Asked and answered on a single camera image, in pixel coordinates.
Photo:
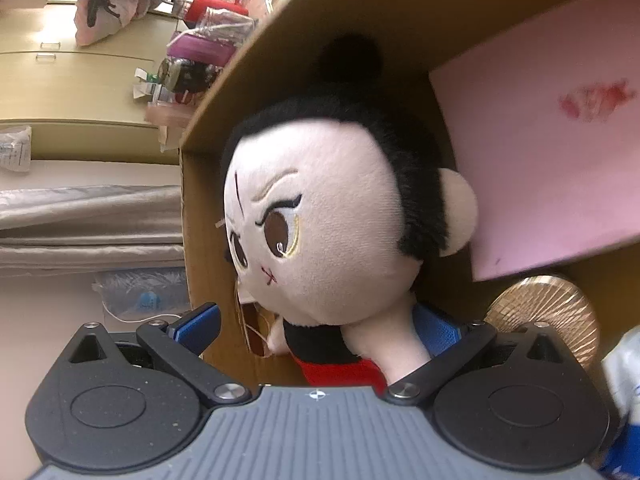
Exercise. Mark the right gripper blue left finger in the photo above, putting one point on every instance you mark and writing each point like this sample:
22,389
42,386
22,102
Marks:
197,329

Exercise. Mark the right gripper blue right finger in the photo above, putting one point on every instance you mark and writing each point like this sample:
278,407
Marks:
436,330

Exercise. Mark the gold lid round tin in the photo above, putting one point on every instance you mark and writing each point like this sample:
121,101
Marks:
562,333

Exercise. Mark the plush doll black hair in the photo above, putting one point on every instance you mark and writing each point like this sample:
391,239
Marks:
334,201

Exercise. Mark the blue white wipes pack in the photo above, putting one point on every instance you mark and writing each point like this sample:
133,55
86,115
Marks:
621,368

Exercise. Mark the pink paper booklet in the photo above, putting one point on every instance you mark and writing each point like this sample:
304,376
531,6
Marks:
544,123

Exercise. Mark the blue water jug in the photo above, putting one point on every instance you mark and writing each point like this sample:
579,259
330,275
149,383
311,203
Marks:
137,295

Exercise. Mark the beige curtain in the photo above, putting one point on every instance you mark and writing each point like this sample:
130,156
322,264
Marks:
78,229

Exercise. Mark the pink plastic tumbler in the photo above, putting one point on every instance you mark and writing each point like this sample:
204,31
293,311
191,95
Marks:
174,115

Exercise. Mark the dark glass teapot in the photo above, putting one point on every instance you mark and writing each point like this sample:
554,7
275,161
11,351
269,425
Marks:
179,75

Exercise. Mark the green wooden wardrobe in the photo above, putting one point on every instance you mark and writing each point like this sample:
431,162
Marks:
79,101

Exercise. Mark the plastic bag on wardrobe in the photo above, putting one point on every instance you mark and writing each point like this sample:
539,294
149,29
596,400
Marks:
16,148

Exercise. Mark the purple plastic bottle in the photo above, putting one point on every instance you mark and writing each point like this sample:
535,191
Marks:
201,50

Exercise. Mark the cluttered folding side table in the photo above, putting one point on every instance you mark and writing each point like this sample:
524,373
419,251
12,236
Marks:
214,25

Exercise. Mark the brown cardboard box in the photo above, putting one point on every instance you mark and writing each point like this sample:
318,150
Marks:
415,36

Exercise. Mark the red thermos bottle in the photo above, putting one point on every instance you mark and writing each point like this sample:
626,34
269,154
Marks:
193,10

